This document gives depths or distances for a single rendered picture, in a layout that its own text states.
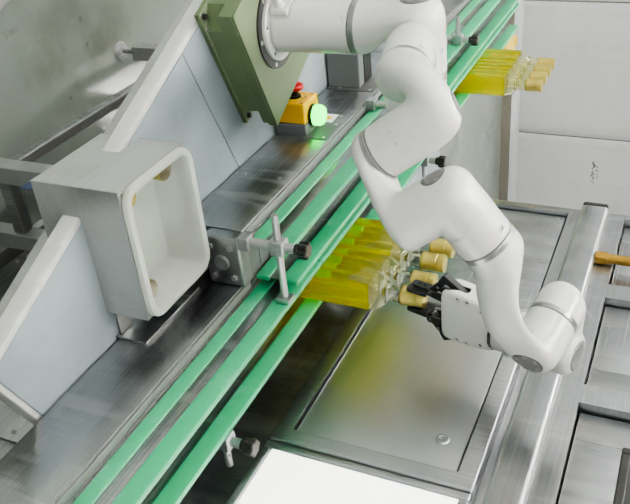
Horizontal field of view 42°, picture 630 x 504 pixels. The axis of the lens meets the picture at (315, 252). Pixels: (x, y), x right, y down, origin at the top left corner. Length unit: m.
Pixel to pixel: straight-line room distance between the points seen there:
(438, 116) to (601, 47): 6.26
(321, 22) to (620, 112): 6.22
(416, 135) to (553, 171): 6.74
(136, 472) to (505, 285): 0.56
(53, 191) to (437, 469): 0.71
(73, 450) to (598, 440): 0.82
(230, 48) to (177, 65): 0.11
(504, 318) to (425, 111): 0.31
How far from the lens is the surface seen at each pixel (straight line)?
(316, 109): 1.67
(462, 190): 1.11
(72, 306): 1.24
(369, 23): 1.42
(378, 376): 1.46
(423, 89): 1.14
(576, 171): 7.83
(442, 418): 1.38
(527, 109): 7.66
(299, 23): 1.46
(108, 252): 1.23
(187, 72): 1.42
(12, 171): 1.79
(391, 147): 1.16
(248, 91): 1.52
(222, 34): 1.44
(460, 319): 1.36
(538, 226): 1.96
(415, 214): 1.12
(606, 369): 1.57
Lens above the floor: 1.52
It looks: 23 degrees down
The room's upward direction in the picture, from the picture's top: 99 degrees clockwise
